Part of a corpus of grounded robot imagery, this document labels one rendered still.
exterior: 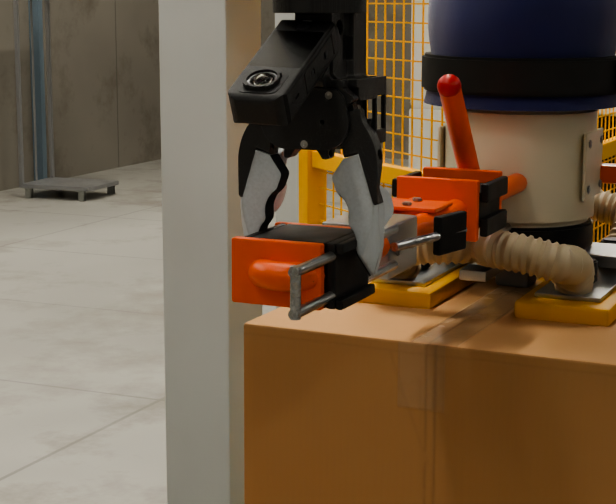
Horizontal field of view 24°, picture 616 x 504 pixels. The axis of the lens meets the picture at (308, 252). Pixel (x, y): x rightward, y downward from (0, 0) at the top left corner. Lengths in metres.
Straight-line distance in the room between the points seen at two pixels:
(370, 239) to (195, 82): 1.95
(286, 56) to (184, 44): 1.97
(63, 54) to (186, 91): 8.37
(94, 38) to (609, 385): 10.52
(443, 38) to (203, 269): 1.54
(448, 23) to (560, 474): 0.51
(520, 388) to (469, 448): 0.08
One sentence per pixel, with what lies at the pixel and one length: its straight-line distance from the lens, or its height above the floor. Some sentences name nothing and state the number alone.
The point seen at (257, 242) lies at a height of 1.19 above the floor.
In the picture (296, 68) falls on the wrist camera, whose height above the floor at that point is 1.32.
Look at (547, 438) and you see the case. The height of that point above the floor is 0.96.
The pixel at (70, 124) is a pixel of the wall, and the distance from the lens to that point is 11.47.
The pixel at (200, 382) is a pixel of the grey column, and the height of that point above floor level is 0.57.
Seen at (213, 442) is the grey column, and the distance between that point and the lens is 3.14.
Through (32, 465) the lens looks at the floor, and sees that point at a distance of 4.46.
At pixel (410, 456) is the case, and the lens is 1.44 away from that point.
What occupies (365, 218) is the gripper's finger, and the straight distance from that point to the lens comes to 1.08.
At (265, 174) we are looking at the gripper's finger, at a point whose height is 1.24.
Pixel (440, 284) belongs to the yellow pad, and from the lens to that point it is 1.59.
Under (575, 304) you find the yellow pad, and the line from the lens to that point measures 1.51.
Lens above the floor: 1.37
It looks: 10 degrees down
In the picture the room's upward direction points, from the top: straight up
